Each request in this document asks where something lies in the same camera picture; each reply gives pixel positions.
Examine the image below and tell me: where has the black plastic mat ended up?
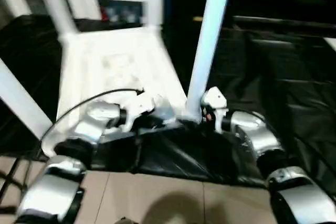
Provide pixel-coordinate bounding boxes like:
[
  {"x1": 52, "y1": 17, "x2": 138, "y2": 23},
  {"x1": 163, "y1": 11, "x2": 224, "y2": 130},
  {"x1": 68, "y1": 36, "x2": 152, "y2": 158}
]
[{"x1": 0, "y1": 14, "x2": 336, "y2": 190}]

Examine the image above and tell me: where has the white plastic table top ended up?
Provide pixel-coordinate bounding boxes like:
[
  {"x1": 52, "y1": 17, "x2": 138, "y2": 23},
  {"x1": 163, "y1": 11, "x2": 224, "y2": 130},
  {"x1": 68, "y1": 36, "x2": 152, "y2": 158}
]
[{"x1": 41, "y1": 26, "x2": 190, "y2": 156}]

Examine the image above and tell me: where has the long black rail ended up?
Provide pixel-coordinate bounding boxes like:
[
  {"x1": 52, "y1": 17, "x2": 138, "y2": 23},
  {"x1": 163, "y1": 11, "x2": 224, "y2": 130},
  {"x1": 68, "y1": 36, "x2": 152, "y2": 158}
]
[{"x1": 233, "y1": 16, "x2": 336, "y2": 29}]

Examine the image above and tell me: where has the black metal frame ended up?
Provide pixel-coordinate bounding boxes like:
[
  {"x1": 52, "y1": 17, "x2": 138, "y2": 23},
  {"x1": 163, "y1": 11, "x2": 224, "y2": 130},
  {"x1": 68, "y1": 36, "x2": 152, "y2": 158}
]
[{"x1": 0, "y1": 155, "x2": 32, "y2": 209}]

